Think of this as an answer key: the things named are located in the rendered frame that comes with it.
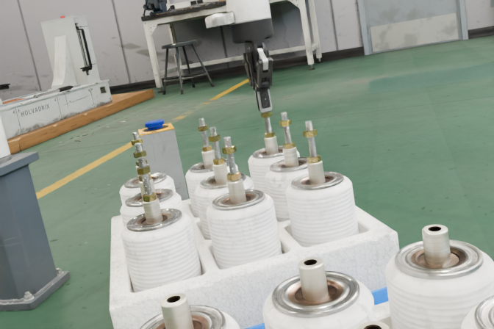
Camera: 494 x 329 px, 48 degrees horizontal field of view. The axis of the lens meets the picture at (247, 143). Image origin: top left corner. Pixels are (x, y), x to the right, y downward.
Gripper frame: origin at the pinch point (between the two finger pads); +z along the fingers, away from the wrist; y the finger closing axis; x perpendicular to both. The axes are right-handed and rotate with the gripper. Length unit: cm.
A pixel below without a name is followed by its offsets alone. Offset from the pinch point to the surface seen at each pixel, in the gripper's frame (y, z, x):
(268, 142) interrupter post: -0.9, 7.7, 0.6
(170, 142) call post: 13.5, 6.4, 17.2
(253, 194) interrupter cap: -23.3, 9.6, 8.9
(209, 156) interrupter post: -1.2, 7.9, 11.6
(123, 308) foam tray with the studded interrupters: -31.8, 17.5, 29.0
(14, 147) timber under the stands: 246, 32, 97
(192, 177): -2.9, 10.5, 15.4
